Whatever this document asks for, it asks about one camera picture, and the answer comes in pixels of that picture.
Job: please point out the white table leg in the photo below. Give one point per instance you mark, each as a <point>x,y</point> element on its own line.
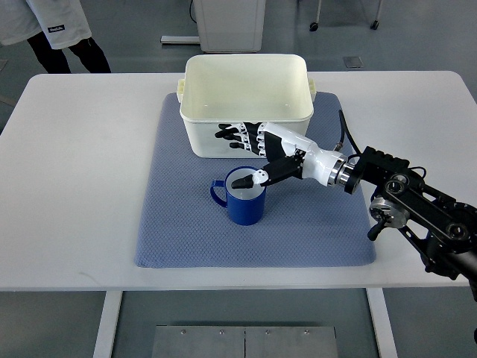
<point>381,323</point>
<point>108,323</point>

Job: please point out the right white table leg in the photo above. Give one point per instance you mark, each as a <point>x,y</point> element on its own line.
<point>381,323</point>

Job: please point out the wheeled chair legs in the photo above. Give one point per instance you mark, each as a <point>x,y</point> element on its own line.
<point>344,13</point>

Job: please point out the white cabinet pedestal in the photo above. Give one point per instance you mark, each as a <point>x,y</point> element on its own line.
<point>225,27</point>

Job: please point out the white plastic box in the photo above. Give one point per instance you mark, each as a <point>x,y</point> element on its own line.
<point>233,88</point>

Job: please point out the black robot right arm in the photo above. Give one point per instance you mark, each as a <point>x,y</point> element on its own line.
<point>441,229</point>

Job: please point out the person in white shorts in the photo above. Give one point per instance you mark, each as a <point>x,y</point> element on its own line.
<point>49,27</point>

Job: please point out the blue mug white inside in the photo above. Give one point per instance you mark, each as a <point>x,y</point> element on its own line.
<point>245,206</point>

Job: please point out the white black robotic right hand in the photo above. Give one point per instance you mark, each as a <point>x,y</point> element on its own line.
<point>288,153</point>

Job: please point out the left white table leg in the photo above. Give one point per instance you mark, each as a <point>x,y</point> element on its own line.
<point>108,323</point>

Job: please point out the blue textured mat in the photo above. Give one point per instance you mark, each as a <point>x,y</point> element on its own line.
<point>305,224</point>

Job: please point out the grey floor socket plate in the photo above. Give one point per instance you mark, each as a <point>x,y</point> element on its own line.
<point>353,62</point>

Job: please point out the metal base plate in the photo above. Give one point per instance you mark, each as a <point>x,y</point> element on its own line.
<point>239,341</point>

